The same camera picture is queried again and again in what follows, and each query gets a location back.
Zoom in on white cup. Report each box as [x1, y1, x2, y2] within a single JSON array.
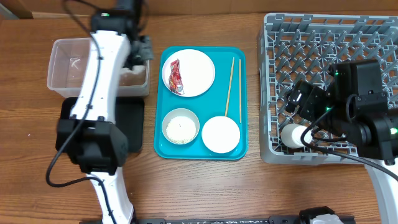
[[281, 124, 307, 149]]

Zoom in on red snack wrapper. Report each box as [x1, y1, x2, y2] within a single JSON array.
[[169, 59, 185, 95]]

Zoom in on grey bowl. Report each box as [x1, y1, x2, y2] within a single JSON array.
[[162, 108, 200, 145]]

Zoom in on wooden chopstick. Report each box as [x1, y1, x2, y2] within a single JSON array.
[[224, 57, 235, 116]]

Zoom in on white pink bowl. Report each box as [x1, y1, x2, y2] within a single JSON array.
[[201, 116, 240, 154]]

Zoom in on white napkin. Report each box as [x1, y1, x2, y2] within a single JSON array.
[[119, 65, 146, 86]]

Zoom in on white rice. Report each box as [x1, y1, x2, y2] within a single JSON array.
[[165, 116, 196, 144]]

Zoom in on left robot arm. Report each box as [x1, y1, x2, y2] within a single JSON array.
[[55, 1, 154, 223]]

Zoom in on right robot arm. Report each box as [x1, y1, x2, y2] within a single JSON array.
[[285, 59, 397, 223]]

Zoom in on grey dishwasher rack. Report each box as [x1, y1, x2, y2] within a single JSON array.
[[257, 13, 397, 166]]

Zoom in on clear plastic waste bin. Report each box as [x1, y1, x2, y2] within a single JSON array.
[[47, 38, 150, 98]]

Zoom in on large white plate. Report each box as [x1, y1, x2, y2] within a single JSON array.
[[161, 49, 215, 97]]

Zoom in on black plastic tray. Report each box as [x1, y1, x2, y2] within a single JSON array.
[[55, 96, 145, 153]]

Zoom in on teal serving tray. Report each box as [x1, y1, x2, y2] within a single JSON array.
[[154, 46, 248, 161]]

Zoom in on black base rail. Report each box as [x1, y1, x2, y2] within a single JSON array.
[[133, 215, 355, 224]]

